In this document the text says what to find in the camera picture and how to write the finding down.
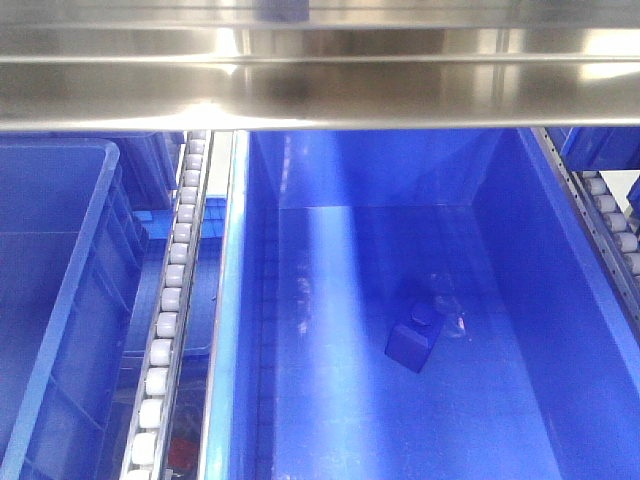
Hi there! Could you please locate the blue block part with knob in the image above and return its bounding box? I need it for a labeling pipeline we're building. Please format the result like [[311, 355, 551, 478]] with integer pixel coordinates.
[[384, 301, 445, 373]]

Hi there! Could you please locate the stainless steel shelf beam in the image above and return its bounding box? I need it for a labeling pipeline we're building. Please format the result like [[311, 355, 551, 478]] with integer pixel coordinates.
[[1, 1, 639, 131]]

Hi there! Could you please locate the large blue target bin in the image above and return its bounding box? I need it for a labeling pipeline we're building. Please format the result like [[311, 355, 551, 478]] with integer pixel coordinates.
[[198, 128, 639, 479]]

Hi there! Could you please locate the blue bin on left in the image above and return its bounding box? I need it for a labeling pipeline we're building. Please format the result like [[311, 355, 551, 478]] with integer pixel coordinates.
[[1, 138, 147, 479]]

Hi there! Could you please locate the blue bin far right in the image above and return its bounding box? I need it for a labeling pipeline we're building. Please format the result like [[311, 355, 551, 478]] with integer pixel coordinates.
[[561, 127, 639, 171]]

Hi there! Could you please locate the left white roller track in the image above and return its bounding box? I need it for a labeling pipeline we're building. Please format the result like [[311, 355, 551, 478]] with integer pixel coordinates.
[[119, 130, 214, 479]]

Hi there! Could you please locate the white roller track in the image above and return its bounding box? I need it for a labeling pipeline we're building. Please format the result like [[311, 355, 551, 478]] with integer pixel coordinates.
[[532, 128, 639, 324], [119, 130, 214, 479]]

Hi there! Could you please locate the right white roller track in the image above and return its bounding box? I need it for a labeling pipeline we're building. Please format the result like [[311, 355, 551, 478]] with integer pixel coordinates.
[[532, 128, 639, 324]]

